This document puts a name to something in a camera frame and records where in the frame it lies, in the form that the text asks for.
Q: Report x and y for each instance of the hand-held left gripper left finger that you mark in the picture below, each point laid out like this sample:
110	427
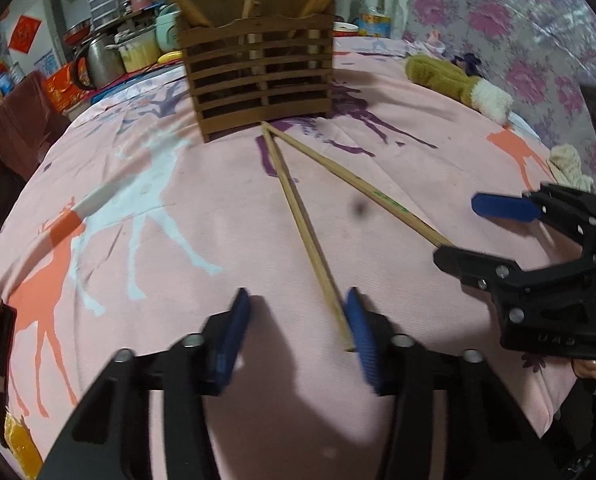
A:
233	335

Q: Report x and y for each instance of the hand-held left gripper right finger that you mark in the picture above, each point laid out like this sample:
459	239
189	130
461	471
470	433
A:
362	340

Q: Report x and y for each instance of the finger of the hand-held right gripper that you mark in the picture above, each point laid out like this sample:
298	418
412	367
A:
477	267
502	207

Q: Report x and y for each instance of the person's right hand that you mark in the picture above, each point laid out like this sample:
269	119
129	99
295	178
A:
590	369

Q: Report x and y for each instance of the cream knitted cloth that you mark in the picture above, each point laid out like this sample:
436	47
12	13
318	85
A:
570	165

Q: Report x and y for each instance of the white flat board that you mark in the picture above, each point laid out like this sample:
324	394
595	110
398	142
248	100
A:
522	125

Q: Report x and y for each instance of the pink deer printed tablecloth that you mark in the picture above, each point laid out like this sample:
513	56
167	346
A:
203	210

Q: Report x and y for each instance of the olive and white plush toy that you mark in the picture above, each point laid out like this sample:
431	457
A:
442	77

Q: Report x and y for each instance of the yellow packet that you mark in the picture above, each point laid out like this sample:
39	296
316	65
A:
20	445

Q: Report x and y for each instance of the clear plastic oil bottle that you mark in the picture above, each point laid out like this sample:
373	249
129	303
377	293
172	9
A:
375	5

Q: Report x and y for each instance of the cream pot with lid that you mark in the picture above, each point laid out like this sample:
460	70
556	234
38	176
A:
135	52

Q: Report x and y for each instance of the red gift box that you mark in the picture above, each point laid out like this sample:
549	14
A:
63	85

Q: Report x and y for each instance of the steel kettle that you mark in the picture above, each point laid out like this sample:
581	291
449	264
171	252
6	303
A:
103	60

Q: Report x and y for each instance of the table with red cloth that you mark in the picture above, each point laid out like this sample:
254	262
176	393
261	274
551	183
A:
18	110

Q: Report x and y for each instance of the pale green electric cooker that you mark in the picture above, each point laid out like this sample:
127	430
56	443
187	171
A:
168	30

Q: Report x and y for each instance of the red diamond paper decoration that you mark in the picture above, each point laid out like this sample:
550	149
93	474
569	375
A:
25	34

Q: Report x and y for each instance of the white refrigerator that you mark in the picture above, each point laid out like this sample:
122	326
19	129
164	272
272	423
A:
50	15

